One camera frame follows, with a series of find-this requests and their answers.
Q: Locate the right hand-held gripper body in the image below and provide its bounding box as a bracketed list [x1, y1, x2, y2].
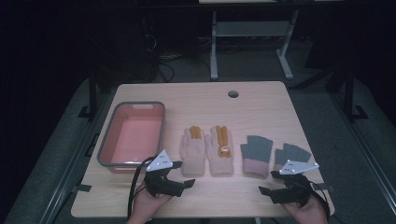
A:
[270, 159, 320, 208]

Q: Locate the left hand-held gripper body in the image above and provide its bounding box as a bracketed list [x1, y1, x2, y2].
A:
[143, 149, 185, 198]

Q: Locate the beige glove with orange patch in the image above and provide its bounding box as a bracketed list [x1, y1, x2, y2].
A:
[180, 125, 206, 177]

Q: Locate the gray pink labelled fingerless glove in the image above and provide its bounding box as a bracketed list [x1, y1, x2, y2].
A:
[274, 143, 312, 172]

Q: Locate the beige glove with bear face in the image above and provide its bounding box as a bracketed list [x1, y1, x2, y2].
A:
[205, 125, 234, 177]

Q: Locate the pink basin with gray rim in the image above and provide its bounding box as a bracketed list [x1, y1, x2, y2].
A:
[96, 101, 166, 175]

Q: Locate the person's right hand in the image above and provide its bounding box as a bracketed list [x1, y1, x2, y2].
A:
[281, 192, 331, 224]

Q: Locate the person's left hand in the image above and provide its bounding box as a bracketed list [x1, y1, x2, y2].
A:
[125, 181, 174, 224]

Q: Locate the black metal stand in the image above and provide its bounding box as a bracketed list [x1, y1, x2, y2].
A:
[78, 62, 101, 121]
[342, 62, 370, 121]

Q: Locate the left hand-held gripper black cable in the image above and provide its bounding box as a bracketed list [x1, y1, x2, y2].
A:
[126, 156, 157, 218]

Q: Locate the hand-held gripper black cable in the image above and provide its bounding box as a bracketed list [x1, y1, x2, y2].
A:
[126, 156, 157, 218]
[311, 181, 332, 218]

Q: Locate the right hand-held gripper black cable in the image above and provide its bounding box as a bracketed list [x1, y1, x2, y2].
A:
[311, 181, 332, 218]

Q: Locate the gray floor rail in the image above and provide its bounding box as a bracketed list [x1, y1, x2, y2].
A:
[40, 92, 113, 224]
[330, 92, 396, 216]

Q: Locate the bundle of floor cables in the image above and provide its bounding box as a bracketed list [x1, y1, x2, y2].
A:
[143, 34, 213, 82]

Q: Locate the white metal desk frame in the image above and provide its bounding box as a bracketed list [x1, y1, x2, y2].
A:
[199, 0, 300, 80]

